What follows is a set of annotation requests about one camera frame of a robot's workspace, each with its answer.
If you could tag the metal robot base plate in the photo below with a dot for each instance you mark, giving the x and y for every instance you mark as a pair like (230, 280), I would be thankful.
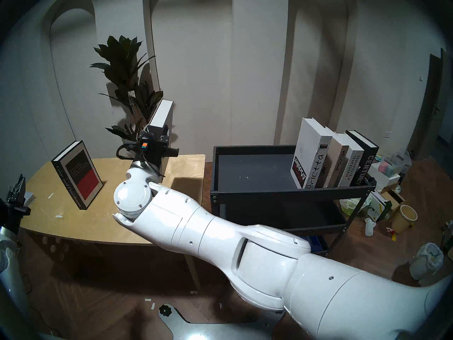
(212, 330)

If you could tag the black metal shelf cart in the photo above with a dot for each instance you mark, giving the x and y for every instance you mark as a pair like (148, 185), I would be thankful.
(254, 173)

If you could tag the black Century book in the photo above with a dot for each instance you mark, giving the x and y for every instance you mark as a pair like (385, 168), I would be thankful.
(368, 151)

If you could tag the white bagged trash bin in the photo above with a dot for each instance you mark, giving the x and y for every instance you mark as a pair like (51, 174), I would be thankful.
(424, 263)

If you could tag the yellow paper bucket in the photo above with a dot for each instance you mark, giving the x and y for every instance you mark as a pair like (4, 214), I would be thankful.
(403, 220)

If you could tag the green plastic bag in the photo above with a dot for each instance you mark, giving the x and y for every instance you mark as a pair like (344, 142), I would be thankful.
(352, 205)

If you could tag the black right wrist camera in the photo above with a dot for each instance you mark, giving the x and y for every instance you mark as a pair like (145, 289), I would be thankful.
(145, 144)

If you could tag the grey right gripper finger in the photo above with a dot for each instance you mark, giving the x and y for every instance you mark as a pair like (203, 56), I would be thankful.
(145, 129)
(165, 133)

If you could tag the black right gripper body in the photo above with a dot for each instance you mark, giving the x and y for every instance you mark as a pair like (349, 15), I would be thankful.
(159, 155)

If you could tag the blue plastic bin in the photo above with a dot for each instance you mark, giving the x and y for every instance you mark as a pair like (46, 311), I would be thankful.
(317, 243)

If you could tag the white Arietta book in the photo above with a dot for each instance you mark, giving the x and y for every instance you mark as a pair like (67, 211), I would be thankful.
(309, 148)

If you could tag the grey Special Issue book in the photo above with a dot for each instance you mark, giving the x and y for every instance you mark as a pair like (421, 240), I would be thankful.
(161, 114)

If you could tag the white Welcome book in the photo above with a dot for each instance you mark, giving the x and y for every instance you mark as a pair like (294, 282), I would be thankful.
(339, 155)

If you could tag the brown cardboard box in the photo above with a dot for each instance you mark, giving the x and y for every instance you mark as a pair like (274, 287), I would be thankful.
(394, 199)

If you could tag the white Design Hotels yearbook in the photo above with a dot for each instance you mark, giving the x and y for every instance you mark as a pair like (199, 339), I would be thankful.
(354, 162)

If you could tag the dark room door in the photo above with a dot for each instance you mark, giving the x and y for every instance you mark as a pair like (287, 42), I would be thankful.
(430, 105)

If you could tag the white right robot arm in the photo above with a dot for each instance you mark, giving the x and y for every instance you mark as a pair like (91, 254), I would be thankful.
(247, 258)

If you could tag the dark green potted plant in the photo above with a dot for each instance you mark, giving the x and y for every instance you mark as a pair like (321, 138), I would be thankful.
(122, 63)

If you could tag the white green printed carton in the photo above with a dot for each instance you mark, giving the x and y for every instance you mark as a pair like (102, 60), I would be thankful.
(378, 206)

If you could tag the black base knob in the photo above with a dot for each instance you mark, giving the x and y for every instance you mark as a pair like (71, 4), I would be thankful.
(165, 310)

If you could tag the black Crime and Punishment book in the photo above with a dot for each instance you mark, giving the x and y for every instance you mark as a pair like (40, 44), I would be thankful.
(78, 173)

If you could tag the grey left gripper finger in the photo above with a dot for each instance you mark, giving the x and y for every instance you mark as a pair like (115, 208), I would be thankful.
(21, 190)
(13, 193)

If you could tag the light wooden table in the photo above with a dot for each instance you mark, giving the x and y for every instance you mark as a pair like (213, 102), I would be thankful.
(106, 201)

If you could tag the clear plastic storage box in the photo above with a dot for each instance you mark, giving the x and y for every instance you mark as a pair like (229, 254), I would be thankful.
(394, 164)

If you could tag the small white bottle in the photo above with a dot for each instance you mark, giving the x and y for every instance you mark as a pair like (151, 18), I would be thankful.
(369, 227)

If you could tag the thin grey cover book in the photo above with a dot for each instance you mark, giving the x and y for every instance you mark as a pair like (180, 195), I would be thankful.
(30, 198)

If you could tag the white square box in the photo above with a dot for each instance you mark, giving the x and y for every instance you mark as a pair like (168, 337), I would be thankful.
(380, 178)

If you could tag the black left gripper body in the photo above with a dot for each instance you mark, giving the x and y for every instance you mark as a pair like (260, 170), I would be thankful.
(14, 215)

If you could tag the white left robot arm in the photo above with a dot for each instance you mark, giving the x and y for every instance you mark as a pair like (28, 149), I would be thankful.
(10, 265)

